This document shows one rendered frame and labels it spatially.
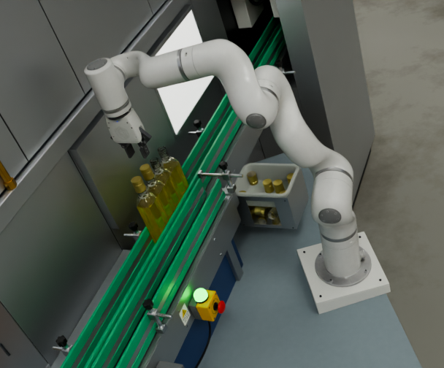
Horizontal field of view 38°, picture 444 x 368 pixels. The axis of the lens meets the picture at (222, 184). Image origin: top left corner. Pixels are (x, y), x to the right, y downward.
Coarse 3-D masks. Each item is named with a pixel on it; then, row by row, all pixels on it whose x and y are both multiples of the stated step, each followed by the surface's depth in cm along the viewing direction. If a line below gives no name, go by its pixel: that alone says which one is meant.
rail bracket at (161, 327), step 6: (144, 300) 179; (150, 300) 179; (144, 306) 179; (150, 306) 178; (150, 312) 180; (156, 312) 181; (150, 318) 182; (156, 318) 181; (156, 324) 184; (162, 324) 185; (156, 330) 185; (162, 330) 184
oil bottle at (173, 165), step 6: (162, 162) 214; (168, 162) 213; (174, 162) 214; (168, 168) 212; (174, 168) 213; (180, 168) 217; (174, 174) 214; (180, 174) 217; (180, 180) 217; (186, 180) 221; (180, 186) 218; (186, 186) 221; (180, 192) 218
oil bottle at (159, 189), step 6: (156, 180) 207; (150, 186) 205; (156, 186) 205; (162, 186) 207; (156, 192) 205; (162, 192) 207; (168, 192) 210; (162, 198) 207; (168, 198) 210; (162, 204) 208; (168, 204) 210; (168, 210) 210; (174, 210) 214; (168, 216) 211
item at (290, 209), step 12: (300, 168) 233; (300, 180) 234; (300, 192) 234; (240, 204) 234; (252, 204) 232; (264, 204) 229; (276, 204) 227; (288, 204) 224; (300, 204) 235; (240, 216) 238; (252, 216) 236; (264, 216) 234; (276, 216) 231; (288, 216) 229; (300, 216) 235; (288, 228) 233
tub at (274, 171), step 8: (248, 168) 242; (256, 168) 241; (264, 168) 239; (272, 168) 238; (280, 168) 236; (288, 168) 235; (296, 168) 231; (264, 176) 242; (272, 176) 240; (280, 176) 239; (240, 184) 237; (248, 184) 242; (256, 184) 242; (272, 184) 240; (240, 192) 230; (248, 192) 240; (256, 192) 239; (264, 192) 237; (272, 192) 236; (288, 192) 223
